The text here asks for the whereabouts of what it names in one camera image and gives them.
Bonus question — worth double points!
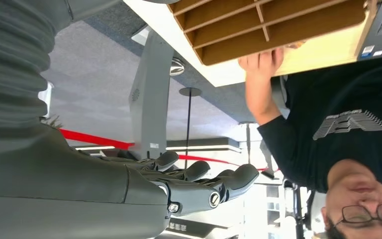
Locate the shoe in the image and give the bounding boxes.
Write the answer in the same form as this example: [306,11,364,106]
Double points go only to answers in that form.
[169,57,186,77]

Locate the red barrier belt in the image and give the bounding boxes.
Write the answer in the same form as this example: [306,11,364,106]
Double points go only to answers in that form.
[58,127,280,174]

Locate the black stanchion post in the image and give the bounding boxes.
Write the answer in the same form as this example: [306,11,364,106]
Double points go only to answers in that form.
[238,121,258,166]
[179,87,203,161]

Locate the light wooden table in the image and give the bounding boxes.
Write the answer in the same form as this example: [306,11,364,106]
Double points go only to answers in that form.
[123,0,378,88]

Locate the person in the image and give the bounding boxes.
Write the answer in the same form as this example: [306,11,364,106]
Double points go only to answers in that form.
[238,46,382,239]

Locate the grey kiosk stand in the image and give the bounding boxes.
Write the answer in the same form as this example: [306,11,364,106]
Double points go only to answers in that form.
[129,29,175,161]

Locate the brown wooden card organizer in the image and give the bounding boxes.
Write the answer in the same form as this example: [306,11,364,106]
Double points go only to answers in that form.
[166,0,368,67]

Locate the black framed glasses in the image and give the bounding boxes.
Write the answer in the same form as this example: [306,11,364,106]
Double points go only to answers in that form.
[321,203,382,229]

